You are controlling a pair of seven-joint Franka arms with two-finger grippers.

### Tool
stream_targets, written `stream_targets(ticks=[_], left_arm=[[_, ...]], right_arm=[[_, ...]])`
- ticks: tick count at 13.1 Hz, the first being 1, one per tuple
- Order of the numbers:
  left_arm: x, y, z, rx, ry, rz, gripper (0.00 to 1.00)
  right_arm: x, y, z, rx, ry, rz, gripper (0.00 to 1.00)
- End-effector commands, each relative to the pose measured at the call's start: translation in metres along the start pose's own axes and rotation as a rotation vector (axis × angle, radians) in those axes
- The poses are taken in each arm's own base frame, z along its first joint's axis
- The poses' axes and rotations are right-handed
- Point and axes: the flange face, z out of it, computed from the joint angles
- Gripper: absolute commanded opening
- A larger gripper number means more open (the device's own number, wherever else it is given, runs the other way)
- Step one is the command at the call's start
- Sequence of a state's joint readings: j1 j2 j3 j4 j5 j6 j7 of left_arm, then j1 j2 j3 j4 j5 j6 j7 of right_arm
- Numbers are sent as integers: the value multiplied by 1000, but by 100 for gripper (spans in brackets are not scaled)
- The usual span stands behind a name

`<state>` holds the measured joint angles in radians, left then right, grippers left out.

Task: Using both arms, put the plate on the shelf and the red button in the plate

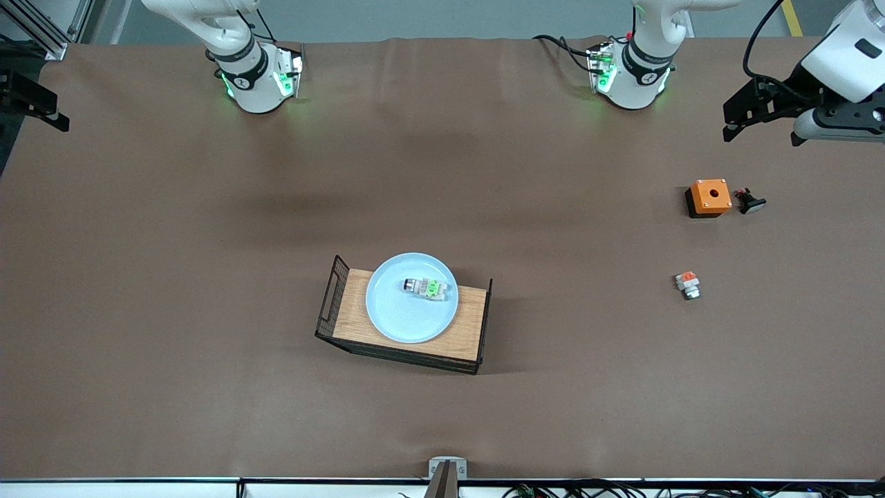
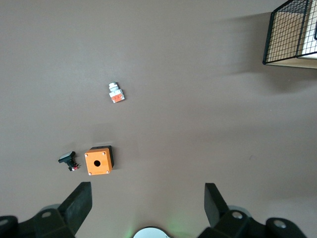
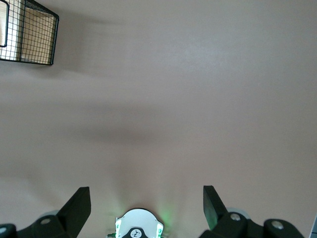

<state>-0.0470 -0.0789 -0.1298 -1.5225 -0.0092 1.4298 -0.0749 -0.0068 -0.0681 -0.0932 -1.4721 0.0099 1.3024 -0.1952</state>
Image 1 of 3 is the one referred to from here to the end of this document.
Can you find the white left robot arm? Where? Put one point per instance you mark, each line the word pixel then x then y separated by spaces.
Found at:
pixel 643 76

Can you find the white push button orange block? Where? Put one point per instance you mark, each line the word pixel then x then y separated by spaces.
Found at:
pixel 688 285

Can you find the grey metal bracket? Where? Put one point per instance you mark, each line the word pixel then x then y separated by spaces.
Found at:
pixel 434 465

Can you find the orange button enclosure box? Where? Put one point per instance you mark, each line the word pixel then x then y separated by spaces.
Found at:
pixel 710 196

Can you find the black square push button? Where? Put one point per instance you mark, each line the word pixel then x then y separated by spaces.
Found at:
pixel 750 203

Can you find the brown tapered pole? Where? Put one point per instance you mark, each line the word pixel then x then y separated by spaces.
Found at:
pixel 442 485

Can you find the light blue plate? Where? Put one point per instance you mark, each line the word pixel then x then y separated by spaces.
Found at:
pixel 408 321

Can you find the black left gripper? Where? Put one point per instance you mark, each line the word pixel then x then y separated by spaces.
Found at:
pixel 790 90

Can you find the white table edge rail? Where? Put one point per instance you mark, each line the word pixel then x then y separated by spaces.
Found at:
pixel 138 490

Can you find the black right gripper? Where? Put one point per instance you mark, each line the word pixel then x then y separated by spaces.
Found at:
pixel 21 93

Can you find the brown table cover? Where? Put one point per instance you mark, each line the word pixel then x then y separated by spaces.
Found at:
pixel 207 415

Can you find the red push button green block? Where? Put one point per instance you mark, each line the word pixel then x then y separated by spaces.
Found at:
pixel 429 288

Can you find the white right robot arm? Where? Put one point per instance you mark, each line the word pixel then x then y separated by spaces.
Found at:
pixel 242 69

